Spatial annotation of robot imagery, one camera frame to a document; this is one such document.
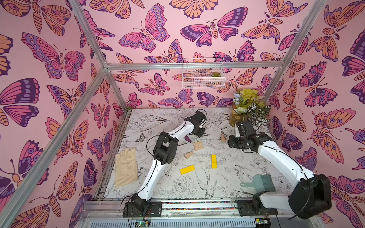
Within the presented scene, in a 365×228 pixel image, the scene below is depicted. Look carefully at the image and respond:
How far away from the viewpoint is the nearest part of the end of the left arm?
0.81m

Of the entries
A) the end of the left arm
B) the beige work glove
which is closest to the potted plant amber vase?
the end of the left arm

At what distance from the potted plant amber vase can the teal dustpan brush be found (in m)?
0.31

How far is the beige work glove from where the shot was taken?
33.5 inches

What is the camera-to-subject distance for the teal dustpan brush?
32.0 inches

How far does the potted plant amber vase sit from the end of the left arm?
0.86 feet

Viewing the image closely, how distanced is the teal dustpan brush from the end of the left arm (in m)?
0.40

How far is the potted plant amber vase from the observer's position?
2.87ft
